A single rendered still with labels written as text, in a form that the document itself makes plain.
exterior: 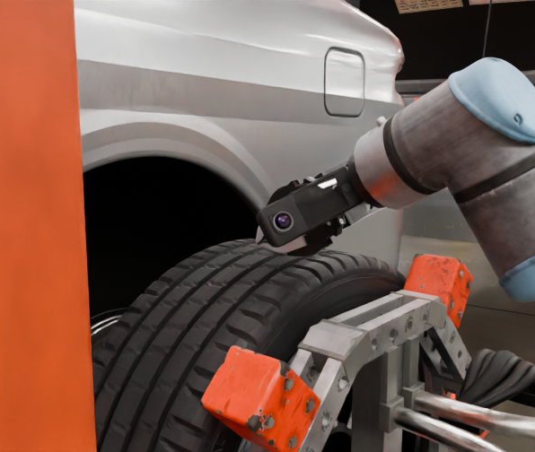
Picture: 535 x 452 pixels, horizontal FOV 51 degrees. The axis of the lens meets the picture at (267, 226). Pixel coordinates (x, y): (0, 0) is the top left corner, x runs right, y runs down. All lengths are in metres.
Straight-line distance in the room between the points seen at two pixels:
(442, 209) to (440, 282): 2.34
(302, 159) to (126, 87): 0.46
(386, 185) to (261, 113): 0.60
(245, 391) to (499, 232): 0.28
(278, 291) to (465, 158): 0.28
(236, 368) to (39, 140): 0.37
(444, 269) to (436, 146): 0.37
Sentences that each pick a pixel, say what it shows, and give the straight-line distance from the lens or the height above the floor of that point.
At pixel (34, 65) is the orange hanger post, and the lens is 0.27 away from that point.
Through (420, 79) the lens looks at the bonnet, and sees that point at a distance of 4.44.
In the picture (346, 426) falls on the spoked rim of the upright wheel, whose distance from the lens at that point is 0.90.
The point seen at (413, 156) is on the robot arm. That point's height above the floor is 1.32.
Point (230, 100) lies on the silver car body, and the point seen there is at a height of 1.41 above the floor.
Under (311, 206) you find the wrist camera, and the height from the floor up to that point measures 1.27.
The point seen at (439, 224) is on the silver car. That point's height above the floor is 0.87.
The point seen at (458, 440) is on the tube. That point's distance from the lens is 0.71.
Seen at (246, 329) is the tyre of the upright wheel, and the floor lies 1.12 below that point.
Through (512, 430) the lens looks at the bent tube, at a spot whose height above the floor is 1.00.
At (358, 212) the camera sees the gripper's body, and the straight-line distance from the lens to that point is 0.68.
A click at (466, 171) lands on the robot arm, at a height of 1.31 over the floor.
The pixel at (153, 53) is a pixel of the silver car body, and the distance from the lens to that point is 0.97.
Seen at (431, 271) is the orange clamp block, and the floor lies 1.14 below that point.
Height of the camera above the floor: 1.34
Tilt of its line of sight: 9 degrees down
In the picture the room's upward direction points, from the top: straight up
